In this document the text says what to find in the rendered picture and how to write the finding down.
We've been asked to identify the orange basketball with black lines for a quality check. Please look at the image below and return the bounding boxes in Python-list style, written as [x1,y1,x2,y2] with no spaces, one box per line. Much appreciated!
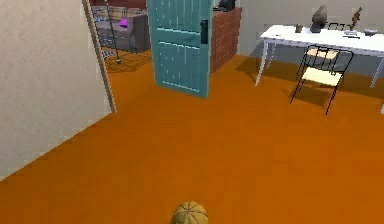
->
[171,200,210,224]

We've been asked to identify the teal room door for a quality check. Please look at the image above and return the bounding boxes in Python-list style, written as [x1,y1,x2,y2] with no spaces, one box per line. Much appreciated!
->
[146,0,214,99]

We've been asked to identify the red brick cabinet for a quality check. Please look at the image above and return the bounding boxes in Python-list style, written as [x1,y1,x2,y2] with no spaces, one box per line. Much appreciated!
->
[209,7,243,75]

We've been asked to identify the grey sofa with plaid blanket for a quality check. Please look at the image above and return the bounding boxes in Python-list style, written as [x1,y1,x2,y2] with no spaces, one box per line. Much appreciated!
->
[90,5,152,54]

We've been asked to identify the dark object on cabinet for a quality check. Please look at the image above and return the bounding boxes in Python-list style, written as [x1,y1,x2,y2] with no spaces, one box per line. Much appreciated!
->
[217,0,237,12]

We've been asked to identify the black floor lamp pole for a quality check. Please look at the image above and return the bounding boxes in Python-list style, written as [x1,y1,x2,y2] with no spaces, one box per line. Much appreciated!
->
[104,0,122,64]

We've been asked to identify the white table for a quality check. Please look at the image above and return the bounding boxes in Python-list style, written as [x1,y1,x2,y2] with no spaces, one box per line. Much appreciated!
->
[254,24,384,89]

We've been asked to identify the grey rock sculpture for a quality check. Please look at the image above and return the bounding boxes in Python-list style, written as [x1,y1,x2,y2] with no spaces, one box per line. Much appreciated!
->
[309,4,329,34]

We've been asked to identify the brown figurine statue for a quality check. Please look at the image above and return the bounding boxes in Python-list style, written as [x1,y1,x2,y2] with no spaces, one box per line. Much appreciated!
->
[349,6,363,32]

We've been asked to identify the black door handle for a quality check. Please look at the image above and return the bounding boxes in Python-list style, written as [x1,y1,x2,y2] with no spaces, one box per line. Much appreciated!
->
[200,19,210,45]

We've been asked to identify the black frame chair cream seat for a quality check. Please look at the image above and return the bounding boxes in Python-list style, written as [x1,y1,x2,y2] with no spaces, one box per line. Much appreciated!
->
[289,45,355,116]

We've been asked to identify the black wire rack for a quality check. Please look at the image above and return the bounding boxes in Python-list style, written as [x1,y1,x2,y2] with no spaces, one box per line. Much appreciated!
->
[327,21,349,32]

